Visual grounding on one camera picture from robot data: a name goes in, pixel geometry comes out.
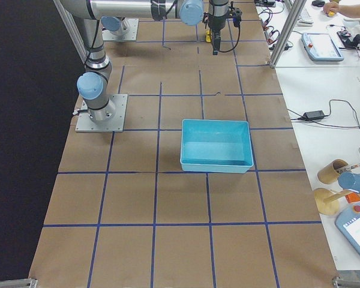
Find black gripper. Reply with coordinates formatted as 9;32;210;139
208;14;225;55

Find yellow beetle toy car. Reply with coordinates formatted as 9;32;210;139
205;30;211;43

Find person's forearm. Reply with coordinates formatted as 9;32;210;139
323;1;360;19

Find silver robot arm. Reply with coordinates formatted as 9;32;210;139
59;1;190;124
86;1;241;55

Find blue teach pendant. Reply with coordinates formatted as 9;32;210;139
301;33;344;62
335;202;360;255

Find light blue plastic bin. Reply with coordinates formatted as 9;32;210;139
180;119;254;173

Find black power adapter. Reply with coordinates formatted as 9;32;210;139
302;110;326;121

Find cardboard tube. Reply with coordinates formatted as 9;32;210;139
317;159;348;184

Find wooden tape dispenser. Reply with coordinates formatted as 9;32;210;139
313;188;352;216

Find blue round caps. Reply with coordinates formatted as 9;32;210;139
338;172;360;194

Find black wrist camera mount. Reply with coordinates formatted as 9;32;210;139
229;1;242;28

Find aluminium frame post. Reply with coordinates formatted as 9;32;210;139
269;0;306;68

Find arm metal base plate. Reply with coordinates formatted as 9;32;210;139
75;94;128;133
102;17;139;42

